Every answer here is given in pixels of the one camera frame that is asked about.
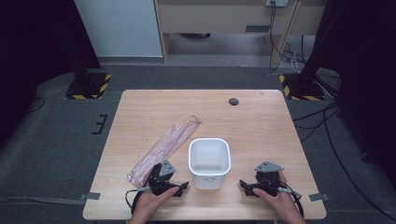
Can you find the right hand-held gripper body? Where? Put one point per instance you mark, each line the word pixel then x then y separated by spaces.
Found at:
pixel 267 180

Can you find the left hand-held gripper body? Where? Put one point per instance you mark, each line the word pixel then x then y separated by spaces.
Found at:
pixel 160 182

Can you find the white plastic bin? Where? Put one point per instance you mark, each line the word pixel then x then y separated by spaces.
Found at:
pixel 209 179

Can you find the pink plastic bag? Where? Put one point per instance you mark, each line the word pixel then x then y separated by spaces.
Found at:
pixel 163 149

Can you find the person's left hand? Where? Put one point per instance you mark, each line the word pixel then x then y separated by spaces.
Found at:
pixel 148 203

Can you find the person's right hand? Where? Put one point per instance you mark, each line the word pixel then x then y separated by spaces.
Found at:
pixel 281 202

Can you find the grey tape piece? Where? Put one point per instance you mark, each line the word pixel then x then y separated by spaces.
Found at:
pixel 91 196
pixel 319 197

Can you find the dark round table grommet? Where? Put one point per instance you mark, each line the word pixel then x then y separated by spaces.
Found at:
pixel 233 101

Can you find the black striped stand base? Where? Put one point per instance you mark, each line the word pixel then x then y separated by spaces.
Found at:
pixel 299 90
pixel 90 88

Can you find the black metal stand pole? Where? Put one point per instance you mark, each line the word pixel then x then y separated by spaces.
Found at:
pixel 314 53

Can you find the black curtain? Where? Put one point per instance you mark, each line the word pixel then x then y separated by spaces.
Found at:
pixel 37 46
pixel 367 62

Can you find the white cabinet panel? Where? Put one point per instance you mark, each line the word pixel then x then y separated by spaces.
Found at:
pixel 118 28

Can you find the light wooden desk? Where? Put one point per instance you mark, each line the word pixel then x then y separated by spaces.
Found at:
pixel 211 18

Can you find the grey power strip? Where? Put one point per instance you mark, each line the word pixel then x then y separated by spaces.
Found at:
pixel 277 2

